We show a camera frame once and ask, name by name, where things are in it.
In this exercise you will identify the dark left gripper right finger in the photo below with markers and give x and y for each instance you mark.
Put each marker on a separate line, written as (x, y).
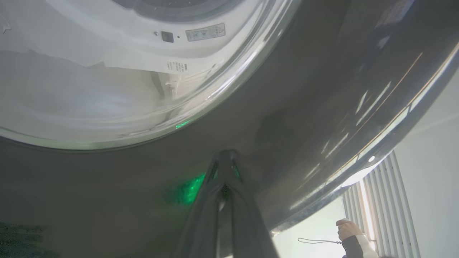
(251, 233)

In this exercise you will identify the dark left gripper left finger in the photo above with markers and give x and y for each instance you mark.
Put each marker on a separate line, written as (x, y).
(200, 229)

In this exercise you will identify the glass washing machine door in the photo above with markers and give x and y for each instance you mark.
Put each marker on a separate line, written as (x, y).
(304, 107)

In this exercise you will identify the black white sleeved forearm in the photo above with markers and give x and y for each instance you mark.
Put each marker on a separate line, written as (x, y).
(356, 249)

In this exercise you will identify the black door latch socket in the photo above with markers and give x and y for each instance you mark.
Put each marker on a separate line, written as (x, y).
(167, 37)

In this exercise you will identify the white front-load washing machine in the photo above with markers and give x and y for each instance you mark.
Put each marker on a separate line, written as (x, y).
(107, 43)

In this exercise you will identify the grey rubber door gasket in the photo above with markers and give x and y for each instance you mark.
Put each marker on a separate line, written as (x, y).
(179, 12)

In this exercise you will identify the bare person hand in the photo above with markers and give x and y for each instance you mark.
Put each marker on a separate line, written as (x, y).
(348, 229)

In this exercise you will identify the small printed text sticker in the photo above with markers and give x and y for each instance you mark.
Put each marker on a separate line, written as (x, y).
(177, 67)

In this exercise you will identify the grey warning sticker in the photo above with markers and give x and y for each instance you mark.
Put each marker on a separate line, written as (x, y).
(205, 32)

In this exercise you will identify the white slatted wall panel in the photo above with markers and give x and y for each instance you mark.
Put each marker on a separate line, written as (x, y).
(387, 208)

